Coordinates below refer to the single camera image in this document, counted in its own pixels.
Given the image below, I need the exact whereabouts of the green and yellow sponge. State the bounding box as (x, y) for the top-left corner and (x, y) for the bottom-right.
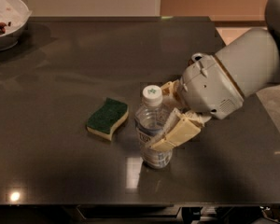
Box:
(86, 98), (129, 141)

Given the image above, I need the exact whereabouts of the white bowl with food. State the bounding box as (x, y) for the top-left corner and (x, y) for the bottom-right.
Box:
(0, 0), (32, 50)

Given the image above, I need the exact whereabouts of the brown soda can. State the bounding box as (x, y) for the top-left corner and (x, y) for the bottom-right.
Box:
(191, 52), (207, 63)

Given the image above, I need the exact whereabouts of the grey-white gripper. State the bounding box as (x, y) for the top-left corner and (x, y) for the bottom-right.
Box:
(146, 55), (244, 152)

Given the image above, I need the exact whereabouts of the clear blue-label plastic bottle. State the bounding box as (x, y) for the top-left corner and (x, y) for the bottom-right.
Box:
(134, 85), (173, 169)

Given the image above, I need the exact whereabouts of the grey-white robot arm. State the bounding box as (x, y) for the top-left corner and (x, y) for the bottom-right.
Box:
(145, 0), (280, 151)

